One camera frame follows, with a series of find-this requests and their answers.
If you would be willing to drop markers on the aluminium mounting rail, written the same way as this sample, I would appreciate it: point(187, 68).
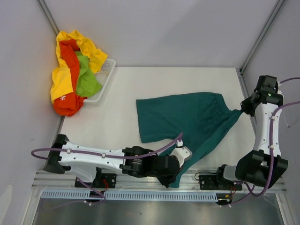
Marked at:
point(124, 182)

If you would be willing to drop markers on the yellow shorts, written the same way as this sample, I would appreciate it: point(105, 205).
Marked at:
point(61, 76)

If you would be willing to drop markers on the orange shorts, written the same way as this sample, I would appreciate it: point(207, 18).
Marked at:
point(71, 103)

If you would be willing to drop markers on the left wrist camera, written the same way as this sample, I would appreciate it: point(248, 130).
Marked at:
point(182, 153)

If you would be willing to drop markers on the slotted cable duct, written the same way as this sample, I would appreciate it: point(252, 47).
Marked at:
point(131, 195)

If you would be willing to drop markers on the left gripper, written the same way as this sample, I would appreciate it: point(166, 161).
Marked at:
point(167, 182)

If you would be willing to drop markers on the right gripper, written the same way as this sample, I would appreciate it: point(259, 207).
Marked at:
point(245, 106)

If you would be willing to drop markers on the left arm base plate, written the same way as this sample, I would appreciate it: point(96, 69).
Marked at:
point(103, 180)

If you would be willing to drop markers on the lime green shorts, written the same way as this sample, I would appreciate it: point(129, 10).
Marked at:
point(87, 84)

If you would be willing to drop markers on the aluminium frame post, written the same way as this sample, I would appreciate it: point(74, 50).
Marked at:
point(263, 34)
point(48, 15)

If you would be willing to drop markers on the right aluminium frame post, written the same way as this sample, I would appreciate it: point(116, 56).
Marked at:
point(263, 34)

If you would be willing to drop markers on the white plastic basket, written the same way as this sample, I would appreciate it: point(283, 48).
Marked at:
point(103, 77)

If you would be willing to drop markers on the left aluminium frame post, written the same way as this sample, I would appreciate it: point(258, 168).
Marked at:
point(48, 15)

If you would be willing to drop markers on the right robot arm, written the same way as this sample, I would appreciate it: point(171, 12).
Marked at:
point(262, 166)

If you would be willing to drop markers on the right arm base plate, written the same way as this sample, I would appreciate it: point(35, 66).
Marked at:
point(213, 182)

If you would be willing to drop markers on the teal green shorts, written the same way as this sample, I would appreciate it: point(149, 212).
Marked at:
point(203, 118)

